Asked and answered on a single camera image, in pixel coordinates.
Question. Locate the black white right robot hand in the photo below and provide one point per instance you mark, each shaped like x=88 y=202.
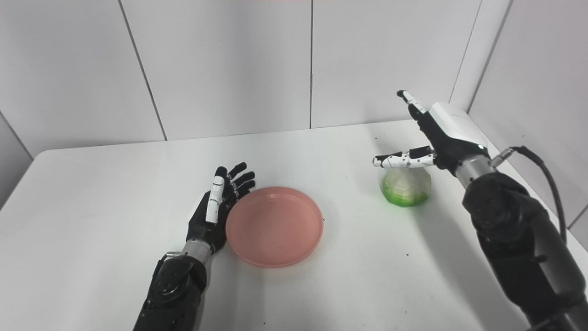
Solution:
x=448 y=133

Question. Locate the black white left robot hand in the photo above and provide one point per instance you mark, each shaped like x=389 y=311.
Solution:
x=206 y=220

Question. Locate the green white cabbage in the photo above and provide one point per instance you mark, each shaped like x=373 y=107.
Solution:
x=406 y=186

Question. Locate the pink round plate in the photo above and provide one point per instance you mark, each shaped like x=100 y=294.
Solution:
x=274 y=226

